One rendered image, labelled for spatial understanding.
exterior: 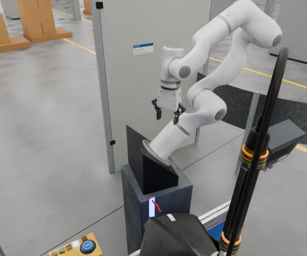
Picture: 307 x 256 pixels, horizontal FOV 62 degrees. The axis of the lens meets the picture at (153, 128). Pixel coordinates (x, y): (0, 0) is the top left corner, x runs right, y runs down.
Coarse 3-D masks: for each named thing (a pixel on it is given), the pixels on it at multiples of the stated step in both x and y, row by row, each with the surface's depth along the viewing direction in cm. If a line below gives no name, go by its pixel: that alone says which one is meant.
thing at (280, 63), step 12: (276, 72) 30; (276, 84) 30; (276, 96) 30; (264, 108) 40; (264, 120) 32; (264, 132) 32; (252, 168) 36; (252, 180) 37; (240, 204) 40; (240, 216) 41; (228, 252) 46
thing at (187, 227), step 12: (180, 216) 88; (192, 216) 91; (144, 228) 79; (168, 228) 82; (180, 228) 83; (192, 228) 84; (204, 228) 86; (192, 240) 79; (204, 240) 80; (204, 252) 76
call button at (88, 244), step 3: (87, 240) 90; (84, 243) 89; (87, 243) 89; (90, 243) 89; (93, 243) 90; (84, 246) 88; (87, 246) 88; (90, 246) 88; (93, 246) 89; (84, 249) 88; (87, 249) 88; (90, 249) 88
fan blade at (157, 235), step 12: (156, 228) 57; (144, 240) 52; (156, 240) 54; (168, 240) 56; (180, 240) 59; (144, 252) 50; (156, 252) 52; (168, 252) 54; (180, 252) 56; (192, 252) 58
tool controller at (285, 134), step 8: (288, 120) 128; (272, 128) 122; (280, 128) 123; (288, 128) 124; (296, 128) 125; (272, 136) 118; (280, 136) 119; (288, 136) 120; (296, 136) 121; (272, 144) 114; (280, 144) 115; (288, 144) 119; (296, 144) 127; (272, 152) 114; (280, 152) 121; (288, 152) 130; (272, 160) 123; (280, 160) 132; (264, 168) 123
